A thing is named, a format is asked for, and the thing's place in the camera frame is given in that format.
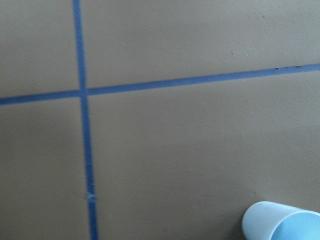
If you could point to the light blue cup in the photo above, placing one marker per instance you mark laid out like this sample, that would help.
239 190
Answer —
267 220

